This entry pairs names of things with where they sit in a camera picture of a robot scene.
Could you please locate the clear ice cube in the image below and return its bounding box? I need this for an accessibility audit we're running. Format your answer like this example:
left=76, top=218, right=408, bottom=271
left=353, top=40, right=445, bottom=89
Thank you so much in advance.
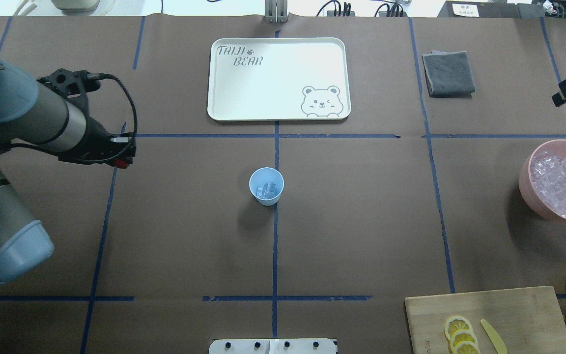
left=264, top=183, right=277, bottom=195
left=255, top=185, right=271, bottom=200

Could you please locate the yellow plastic knife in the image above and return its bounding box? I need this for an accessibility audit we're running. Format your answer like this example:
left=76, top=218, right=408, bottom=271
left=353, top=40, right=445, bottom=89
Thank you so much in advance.
left=480, top=319, right=509, bottom=354

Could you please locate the pile of clear ice cubes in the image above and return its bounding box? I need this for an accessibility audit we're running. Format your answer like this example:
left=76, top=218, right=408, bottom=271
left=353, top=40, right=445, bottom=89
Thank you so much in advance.
left=531, top=150, right=566, bottom=219

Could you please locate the red strawberry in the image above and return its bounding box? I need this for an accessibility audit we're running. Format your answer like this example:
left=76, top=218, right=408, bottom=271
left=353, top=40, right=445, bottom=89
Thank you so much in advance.
left=113, top=159, right=132, bottom=170

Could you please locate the grey folded cloth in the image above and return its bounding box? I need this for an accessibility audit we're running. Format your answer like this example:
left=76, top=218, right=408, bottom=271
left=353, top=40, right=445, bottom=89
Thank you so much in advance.
left=422, top=50, right=476, bottom=98

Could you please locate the lemon slices row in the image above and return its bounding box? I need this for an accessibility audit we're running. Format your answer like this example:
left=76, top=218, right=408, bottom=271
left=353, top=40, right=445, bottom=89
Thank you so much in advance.
left=443, top=315, right=481, bottom=354

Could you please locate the light blue plastic cup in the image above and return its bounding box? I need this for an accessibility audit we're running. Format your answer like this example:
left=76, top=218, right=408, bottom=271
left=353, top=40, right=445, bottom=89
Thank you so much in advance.
left=249, top=167, right=285, bottom=207

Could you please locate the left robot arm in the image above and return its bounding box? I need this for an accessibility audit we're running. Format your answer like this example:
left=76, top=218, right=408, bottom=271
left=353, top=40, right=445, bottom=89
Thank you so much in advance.
left=0, top=58, right=139, bottom=285

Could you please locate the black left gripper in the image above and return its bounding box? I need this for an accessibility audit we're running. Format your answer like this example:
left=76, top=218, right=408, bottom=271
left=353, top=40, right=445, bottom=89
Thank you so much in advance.
left=57, top=112, right=136, bottom=164

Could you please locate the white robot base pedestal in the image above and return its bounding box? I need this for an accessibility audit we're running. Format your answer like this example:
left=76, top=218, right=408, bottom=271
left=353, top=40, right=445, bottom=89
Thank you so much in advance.
left=208, top=338, right=339, bottom=354

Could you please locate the bamboo cutting board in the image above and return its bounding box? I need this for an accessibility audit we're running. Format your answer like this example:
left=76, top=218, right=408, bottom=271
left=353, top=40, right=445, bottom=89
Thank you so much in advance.
left=404, top=286, right=566, bottom=354

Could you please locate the cream bear serving tray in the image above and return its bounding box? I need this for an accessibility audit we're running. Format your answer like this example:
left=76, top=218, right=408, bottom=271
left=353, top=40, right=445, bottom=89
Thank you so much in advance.
left=207, top=37, right=352, bottom=122

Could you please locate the pink bowl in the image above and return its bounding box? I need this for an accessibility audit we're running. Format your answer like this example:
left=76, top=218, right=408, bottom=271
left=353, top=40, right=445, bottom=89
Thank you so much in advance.
left=518, top=139, right=566, bottom=224

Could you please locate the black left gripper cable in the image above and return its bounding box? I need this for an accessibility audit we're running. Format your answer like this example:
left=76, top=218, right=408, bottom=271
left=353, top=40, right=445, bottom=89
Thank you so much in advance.
left=10, top=69, right=139, bottom=165

